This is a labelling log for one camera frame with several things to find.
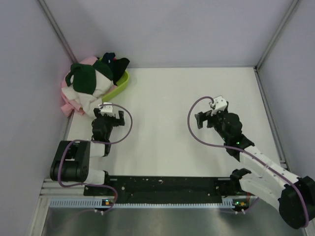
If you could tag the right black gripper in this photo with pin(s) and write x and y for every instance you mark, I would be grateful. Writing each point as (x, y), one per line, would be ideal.
(201, 116)

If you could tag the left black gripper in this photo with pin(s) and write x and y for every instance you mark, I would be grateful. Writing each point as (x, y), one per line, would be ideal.
(117, 122)

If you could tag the white and green t shirt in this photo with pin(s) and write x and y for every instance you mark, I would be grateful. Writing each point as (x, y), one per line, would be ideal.
(86, 84)

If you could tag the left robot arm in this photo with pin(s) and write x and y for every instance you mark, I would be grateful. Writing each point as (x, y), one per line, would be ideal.
(72, 162)

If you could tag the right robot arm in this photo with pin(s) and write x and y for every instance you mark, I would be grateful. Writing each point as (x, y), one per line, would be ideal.
(291, 195)

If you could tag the lime green plastic basket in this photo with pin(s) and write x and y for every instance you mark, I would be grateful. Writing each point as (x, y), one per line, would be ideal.
(116, 90)

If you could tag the black t shirt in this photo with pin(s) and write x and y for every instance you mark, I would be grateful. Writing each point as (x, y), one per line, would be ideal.
(119, 67)

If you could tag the pink t shirt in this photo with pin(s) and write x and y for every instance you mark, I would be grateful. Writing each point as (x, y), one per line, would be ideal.
(70, 106)

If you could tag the navy blue t shirt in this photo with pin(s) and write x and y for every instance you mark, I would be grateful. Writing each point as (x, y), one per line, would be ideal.
(108, 59)

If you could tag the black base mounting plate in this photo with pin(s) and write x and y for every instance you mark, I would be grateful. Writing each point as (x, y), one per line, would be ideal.
(173, 190)

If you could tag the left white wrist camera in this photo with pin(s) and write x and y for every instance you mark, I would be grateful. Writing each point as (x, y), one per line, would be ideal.
(106, 109)

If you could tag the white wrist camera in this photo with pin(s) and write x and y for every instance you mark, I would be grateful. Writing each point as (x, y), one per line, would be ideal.
(218, 104)
(106, 109)

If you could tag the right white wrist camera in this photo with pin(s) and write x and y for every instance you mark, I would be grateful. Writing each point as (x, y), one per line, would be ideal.
(218, 104)

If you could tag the right aluminium table edge rail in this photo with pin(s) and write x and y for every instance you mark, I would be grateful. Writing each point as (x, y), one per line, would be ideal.
(271, 120)

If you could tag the aluminium frame rail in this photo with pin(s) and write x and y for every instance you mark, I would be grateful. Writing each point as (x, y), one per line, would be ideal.
(53, 189)

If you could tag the grey slotted cable duct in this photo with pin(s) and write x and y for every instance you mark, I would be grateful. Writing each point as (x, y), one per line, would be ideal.
(102, 203)

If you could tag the left aluminium corner post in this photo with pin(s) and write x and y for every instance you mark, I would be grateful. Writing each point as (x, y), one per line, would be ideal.
(57, 30)

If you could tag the aluminium corner post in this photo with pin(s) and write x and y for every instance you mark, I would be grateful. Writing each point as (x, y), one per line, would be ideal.
(276, 36)
(57, 30)

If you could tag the right aluminium corner post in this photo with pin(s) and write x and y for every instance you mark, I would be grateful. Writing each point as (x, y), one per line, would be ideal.
(276, 36)

